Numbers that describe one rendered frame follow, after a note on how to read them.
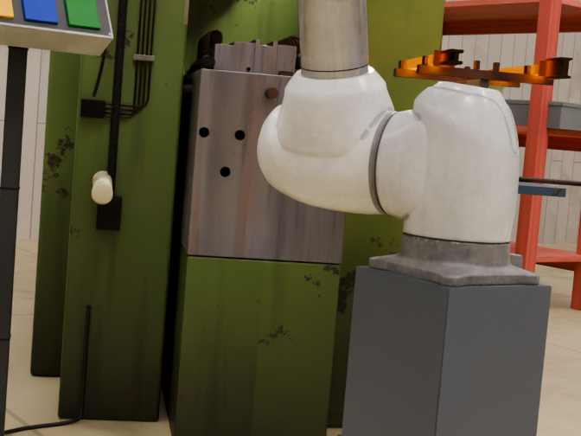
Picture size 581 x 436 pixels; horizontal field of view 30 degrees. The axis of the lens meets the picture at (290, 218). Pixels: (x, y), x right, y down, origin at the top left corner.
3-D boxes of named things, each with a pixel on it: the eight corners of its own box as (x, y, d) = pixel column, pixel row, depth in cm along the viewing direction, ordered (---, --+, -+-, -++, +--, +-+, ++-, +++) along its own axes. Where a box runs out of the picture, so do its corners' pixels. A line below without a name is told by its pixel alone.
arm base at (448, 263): (562, 284, 156) (566, 246, 156) (449, 286, 144) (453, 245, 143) (473, 265, 171) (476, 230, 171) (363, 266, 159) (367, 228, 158)
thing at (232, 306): (325, 451, 270) (341, 265, 267) (173, 445, 264) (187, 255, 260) (288, 394, 325) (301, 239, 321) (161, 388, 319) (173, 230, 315)
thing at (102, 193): (113, 207, 231) (115, 182, 231) (88, 205, 230) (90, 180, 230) (112, 192, 274) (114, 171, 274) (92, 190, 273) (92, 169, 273)
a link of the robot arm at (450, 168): (491, 246, 145) (507, 81, 143) (368, 230, 154) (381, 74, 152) (526, 240, 159) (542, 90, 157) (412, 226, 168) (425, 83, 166)
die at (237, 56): (294, 78, 266) (296, 42, 266) (213, 70, 263) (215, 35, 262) (269, 82, 307) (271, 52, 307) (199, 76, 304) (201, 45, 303)
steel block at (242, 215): (341, 264, 267) (357, 82, 263) (187, 254, 260) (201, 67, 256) (301, 238, 321) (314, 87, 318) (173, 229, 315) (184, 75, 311)
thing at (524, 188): (565, 197, 245) (566, 189, 245) (394, 184, 239) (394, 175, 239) (518, 188, 275) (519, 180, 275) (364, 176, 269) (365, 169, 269)
